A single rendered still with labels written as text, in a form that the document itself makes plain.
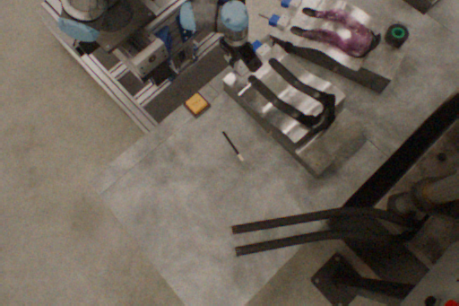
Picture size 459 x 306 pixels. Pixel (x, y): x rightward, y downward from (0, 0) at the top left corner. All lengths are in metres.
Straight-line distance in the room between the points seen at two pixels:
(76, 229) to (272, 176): 1.36
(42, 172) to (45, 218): 0.29
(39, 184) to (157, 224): 1.28
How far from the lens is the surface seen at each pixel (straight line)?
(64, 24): 1.15
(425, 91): 1.58
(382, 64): 1.44
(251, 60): 1.16
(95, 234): 2.24
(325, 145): 1.30
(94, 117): 2.45
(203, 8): 1.03
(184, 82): 2.14
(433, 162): 1.50
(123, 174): 1.38
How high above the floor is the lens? 2.06
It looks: 70 degrees down
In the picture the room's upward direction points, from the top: 8 degrees counter-clockwise
